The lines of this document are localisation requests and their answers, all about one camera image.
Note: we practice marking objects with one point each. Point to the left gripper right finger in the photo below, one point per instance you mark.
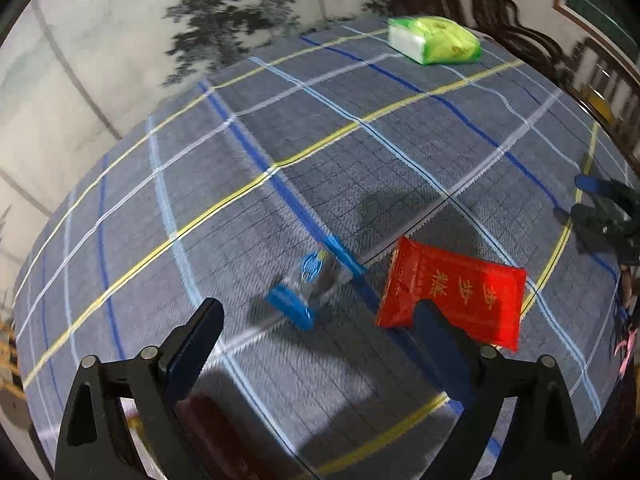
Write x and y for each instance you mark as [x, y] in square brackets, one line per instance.
[543, 436]

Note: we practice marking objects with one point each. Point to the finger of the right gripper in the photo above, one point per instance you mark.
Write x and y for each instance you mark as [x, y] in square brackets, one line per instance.
[595, 220]
[596, 186]

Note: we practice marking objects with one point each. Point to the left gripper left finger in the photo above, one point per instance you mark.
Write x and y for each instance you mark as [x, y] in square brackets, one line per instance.
[94, 440]

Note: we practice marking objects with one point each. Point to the blue dark candy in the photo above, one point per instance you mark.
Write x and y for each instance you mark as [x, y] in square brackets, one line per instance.
[302, 291]

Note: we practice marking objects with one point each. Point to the dark wooden chair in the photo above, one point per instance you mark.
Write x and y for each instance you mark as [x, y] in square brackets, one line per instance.
[609, 92]
[499, 20]

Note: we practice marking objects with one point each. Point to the small bamboo stool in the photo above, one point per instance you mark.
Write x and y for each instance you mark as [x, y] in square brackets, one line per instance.
[11, 377]

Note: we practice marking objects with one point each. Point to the red snack packet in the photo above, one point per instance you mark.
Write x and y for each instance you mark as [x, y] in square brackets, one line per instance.
[481, 297]

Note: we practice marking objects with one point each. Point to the gold and maroon toffee tin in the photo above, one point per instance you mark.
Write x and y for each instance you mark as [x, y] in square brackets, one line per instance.
[194, 439]

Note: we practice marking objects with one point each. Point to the green tissue pack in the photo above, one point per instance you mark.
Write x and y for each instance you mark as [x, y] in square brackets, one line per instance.
[430, 40]

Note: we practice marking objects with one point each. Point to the blue plaid tablecloth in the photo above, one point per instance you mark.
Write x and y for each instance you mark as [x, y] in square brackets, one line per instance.
[218, 191]

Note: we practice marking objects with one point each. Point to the painted folding screen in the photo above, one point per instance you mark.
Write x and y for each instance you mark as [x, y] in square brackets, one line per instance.
[76, 75]

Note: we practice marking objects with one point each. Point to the framed picture on wall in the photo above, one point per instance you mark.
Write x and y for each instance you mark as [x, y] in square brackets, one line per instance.
[604, 20]

